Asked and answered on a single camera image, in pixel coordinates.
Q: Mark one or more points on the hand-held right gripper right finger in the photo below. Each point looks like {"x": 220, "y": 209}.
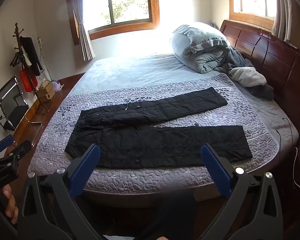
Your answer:
{"x": 215, "y": 166}

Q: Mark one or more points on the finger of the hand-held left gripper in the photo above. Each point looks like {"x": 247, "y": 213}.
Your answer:
{"x": 3, "y": 143}
{"x": 21, "y": 150}

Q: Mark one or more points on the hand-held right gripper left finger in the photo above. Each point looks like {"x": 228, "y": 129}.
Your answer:
{"x": 88, "y": 161}

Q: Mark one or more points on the black pants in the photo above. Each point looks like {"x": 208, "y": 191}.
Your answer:
{"x": 152, "y": 147}

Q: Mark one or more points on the person's left hand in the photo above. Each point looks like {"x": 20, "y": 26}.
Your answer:
{"x": 10, "y": 202}

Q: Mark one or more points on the grey quilted bedspread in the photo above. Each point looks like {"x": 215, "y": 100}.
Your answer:
{"x": 140, "y": 177}

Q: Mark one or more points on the cardboard box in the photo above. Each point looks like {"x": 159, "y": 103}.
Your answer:
{"x": 46, "y": 92}

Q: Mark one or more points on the red bag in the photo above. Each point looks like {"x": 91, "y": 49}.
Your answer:
{"x": 26, "y": 80}

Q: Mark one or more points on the small white object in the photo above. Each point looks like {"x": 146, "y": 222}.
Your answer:
{"x": 56, "y": 85}

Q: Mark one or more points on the white fleece garment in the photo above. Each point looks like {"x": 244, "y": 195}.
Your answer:
{"x": 247, "y": 76}

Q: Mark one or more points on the black hanging garment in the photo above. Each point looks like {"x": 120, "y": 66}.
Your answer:
{"x": 30, "y": 50}

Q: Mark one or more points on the bed with blue-grey sheet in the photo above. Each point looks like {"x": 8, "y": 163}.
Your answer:
{"x": 140, "y": 71}

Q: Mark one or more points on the wooden coat rack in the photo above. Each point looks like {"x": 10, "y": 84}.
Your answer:
{"x": 16, "y": 33}

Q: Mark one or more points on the dark grey blanket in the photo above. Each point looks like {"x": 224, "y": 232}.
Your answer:
{"x": 236, "y": 57}

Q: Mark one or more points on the folded light blue duvet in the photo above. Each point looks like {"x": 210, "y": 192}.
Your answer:
{"x": 190, "y": 47}

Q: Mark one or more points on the grey curtain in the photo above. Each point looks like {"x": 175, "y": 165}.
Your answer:
{"x": 83, "y": 37}
{"x": 285, "y": 10}

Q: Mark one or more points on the dark wooden headboard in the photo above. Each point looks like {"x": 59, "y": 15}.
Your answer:
{"x": 277, "y": 57}

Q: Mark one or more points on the wide wooden framed window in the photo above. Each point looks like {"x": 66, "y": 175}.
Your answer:
{"x": 130, "y": 2}

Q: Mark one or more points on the black chrome frame chair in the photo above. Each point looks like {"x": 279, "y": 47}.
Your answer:
{"x": 15, "y": 115}

